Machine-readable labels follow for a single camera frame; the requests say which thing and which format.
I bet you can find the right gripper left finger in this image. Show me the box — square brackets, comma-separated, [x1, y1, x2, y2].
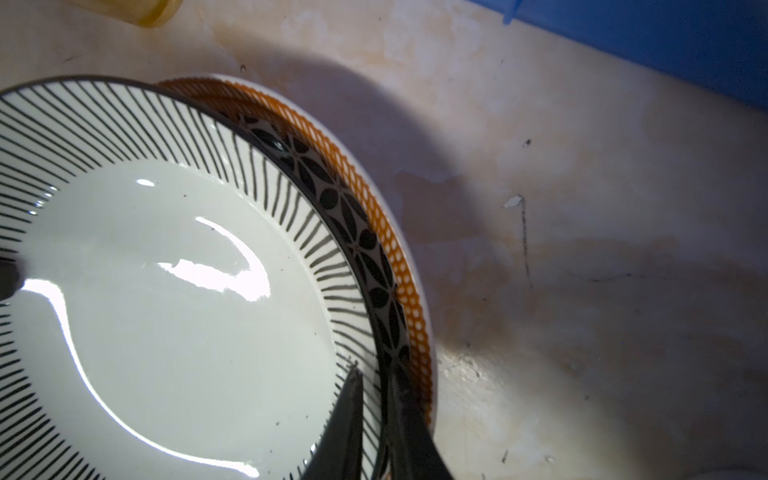
[301, 366, 364, 480]

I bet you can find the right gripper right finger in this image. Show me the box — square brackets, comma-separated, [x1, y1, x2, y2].
[387, 366, 453, 480]

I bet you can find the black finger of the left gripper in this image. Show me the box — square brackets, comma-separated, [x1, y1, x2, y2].
[0, 259, 24, 301]

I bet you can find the black striped white plate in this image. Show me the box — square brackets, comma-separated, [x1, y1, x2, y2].
[1, 76, 384, 479]

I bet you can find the blue plastic bin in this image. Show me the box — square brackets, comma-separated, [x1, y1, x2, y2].
[482, 0, 767, 108]

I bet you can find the black geometric orange-rimmed plate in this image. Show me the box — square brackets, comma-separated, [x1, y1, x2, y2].
[160, 75, 438, 479]

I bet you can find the yellow translucent plastic cup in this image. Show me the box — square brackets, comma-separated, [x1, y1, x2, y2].
[69, 0, 183, 28]

